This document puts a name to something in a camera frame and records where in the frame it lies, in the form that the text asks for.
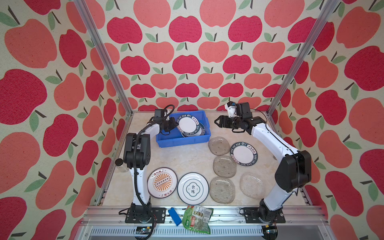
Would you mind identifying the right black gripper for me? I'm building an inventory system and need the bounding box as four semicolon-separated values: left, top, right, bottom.
214;113;243;129

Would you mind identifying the dark lettered rim plate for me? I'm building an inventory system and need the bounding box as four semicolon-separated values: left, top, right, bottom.
177;114;200;137
230;142;258;167

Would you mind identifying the clear glass plate top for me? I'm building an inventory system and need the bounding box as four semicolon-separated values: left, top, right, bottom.
208;137;231;156

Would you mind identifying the clear glass plate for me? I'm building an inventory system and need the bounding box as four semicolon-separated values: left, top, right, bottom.
240;172;266;199
210;177;236;204
213;156;237;178
208;137;231;156

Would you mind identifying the green red striped rim plate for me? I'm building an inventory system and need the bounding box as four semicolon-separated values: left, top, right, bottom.
189;123;206;137

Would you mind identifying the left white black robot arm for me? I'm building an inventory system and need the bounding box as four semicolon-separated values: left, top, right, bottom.
123;117;179;224

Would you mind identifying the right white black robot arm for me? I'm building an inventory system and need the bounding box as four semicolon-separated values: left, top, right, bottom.
215;115;312;223

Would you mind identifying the blue plastic bin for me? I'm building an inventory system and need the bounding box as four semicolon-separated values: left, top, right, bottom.
156;111;211;148

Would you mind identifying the clear glass plate middle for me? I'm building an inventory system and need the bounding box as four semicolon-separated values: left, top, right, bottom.
213;156;237;178

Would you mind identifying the orange sunburst plate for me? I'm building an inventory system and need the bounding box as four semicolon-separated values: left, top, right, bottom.
147;167;178;199

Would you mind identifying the small jar black lid left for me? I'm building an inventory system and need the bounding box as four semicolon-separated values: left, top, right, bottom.
115;158;129;173

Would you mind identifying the clear glass plate bottom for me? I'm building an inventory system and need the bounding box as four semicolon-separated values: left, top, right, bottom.
210;177;236;204

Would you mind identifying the white plate black emblem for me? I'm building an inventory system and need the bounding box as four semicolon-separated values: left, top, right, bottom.
177;172;210;206

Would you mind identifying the clear glass plate right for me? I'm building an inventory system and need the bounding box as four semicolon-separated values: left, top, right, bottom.
240;172;266;199

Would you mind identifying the blue rectangular block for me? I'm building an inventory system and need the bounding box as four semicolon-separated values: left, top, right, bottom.
168;208;182;226

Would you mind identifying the green snack packet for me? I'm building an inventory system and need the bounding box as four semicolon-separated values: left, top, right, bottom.
182;205;214;235

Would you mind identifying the aluminium right corner post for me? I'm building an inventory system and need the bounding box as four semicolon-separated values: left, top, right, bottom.
267;0;341;117

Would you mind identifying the aluminium corner post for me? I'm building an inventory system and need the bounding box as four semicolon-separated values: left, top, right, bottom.
267;0;341;117
74;1;133;117

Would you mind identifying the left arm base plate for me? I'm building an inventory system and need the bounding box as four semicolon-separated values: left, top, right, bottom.
125;206;167;224

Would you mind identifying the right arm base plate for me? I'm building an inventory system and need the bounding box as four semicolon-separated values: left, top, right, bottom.
239;207;286;224

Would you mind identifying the aluminium front frame rail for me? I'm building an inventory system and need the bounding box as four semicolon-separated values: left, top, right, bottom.
71;206;336;240

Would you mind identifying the aluminium left corner post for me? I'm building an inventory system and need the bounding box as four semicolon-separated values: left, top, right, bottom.
74;1;133;117

